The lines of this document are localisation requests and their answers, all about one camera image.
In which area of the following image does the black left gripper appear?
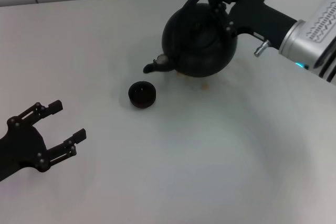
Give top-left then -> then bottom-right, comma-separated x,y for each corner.
0,99 -> 87,183

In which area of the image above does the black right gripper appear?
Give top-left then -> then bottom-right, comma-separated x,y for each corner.
208,0 -> 299,49

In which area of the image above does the black round teapot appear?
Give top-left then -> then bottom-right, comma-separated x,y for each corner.
143,0 -> 239,78

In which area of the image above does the dark brown teacup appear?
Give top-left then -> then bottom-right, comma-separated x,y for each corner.
128,80 -> 158,109

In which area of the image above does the right gripper cable with plug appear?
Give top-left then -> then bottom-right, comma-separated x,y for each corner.
253,39 -> 271,57

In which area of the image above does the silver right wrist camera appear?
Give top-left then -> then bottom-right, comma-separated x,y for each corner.
296,0 -> 336,69

